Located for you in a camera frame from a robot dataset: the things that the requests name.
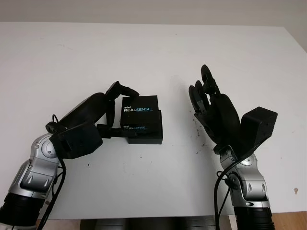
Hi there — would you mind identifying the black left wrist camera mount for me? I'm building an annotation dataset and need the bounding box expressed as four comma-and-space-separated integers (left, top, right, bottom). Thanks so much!
50, 123, 103, 160

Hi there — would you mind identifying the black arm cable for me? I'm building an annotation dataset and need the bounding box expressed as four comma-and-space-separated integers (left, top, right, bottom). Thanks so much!
213, 155, 252, 230
35, 115, 67, 230

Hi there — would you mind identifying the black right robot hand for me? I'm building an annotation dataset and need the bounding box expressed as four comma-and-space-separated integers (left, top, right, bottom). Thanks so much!
188, 64, 241, 154

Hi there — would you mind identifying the dark robot torso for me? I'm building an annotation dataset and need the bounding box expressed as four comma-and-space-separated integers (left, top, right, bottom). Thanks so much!
81, 212, 228, 230

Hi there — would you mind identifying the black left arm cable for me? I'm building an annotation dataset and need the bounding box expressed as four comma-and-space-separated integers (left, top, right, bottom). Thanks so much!
35, 115, 67, 230

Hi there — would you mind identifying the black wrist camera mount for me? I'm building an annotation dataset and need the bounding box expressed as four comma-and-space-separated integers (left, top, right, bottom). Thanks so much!
236, 106, 278, 159
50, 123, 103, 160

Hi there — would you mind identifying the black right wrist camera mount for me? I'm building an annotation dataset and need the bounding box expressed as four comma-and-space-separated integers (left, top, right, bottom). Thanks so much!
236, 106, 278, 159

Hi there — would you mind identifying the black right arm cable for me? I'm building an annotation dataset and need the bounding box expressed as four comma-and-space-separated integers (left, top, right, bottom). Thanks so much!
213, 155, 252, 230

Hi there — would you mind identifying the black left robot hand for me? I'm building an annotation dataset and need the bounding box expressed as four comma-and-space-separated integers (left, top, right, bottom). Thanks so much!
45, 81, 140, 139

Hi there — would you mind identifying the black RealSense box lid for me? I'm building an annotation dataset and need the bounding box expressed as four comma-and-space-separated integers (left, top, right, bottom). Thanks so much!
119, 95, 162, 138

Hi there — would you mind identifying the black camera box base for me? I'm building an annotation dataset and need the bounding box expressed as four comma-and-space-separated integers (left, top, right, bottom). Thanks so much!
128, 110, 164, 145

